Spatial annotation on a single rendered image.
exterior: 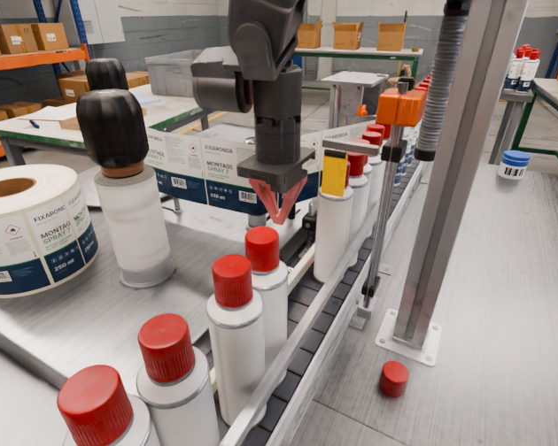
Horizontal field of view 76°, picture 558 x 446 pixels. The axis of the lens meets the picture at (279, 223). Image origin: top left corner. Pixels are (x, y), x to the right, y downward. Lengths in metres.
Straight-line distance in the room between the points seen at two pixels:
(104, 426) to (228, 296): 0.12
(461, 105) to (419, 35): 7.55
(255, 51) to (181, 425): 0.32
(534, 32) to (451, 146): 7.70
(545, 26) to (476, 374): 7.73
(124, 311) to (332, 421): 0.33
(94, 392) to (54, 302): 0.43
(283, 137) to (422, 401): 0.38
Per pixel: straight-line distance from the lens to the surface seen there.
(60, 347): 0.58
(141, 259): 0.59
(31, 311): 0.66
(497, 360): 0.64
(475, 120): 0.43
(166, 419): 0.29
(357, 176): 0.56
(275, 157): 0.43
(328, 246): 0.55
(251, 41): 0.37
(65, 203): 0.66
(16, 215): 0.63
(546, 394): 0.63
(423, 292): 0.54
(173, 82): 2.48
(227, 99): 0.44
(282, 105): 0.42
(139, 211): 0.55
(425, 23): 7.96
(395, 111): 0.40
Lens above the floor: 1.27
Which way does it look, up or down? 31 degrees down
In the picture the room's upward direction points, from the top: straight up
